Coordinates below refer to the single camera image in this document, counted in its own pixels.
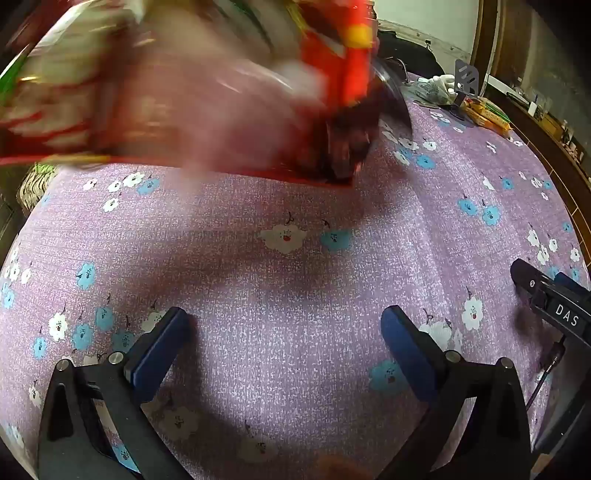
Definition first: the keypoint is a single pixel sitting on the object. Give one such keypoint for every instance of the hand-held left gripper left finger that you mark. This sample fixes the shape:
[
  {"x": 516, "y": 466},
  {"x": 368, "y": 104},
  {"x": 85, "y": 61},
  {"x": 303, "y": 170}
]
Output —
[{"x": 159, "y": 355}]

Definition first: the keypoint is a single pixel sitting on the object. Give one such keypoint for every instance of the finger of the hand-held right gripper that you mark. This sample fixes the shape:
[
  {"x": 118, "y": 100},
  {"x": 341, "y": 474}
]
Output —
[
  {"x": 570, "y": 284},
  {"x": 526, "y": 276}
]

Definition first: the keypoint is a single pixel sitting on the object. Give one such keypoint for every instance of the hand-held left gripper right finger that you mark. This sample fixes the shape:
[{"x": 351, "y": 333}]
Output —
[{"x": 406, "y": 355}]

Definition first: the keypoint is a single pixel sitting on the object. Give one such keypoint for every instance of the red box with white inside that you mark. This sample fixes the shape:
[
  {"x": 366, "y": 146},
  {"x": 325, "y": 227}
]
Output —
[{"x": 184, "y": 115}]

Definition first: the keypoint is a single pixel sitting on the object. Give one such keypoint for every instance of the purple floral tablecloth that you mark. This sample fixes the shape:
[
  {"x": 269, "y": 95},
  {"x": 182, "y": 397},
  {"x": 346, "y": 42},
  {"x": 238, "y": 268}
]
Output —
[{"x": 277, "y": 300}]

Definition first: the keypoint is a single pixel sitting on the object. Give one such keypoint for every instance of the yellow snack packet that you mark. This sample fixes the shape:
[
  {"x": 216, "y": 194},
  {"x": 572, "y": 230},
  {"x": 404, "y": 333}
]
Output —
[{"x": 487, "y": 113}]

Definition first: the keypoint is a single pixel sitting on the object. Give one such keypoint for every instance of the white crumpled cloth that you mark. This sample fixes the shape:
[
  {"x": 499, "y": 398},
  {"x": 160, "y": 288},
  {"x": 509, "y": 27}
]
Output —
[{"x": 436, "y": 87}]

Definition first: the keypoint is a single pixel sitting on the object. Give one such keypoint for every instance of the patterned blanket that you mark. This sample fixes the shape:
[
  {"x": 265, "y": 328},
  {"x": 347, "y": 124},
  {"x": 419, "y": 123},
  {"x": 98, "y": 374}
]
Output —
[{"x": 37, "y": 184}]

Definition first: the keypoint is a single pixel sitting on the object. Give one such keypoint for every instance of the grey metal bracket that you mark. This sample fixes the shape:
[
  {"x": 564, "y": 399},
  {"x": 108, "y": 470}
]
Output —
[{"x": 467, "y": 78}]

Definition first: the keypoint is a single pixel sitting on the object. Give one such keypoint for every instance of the wooden door frame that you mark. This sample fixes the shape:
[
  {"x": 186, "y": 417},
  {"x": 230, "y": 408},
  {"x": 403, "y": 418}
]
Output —
[{"x": 489, "y": 32}]

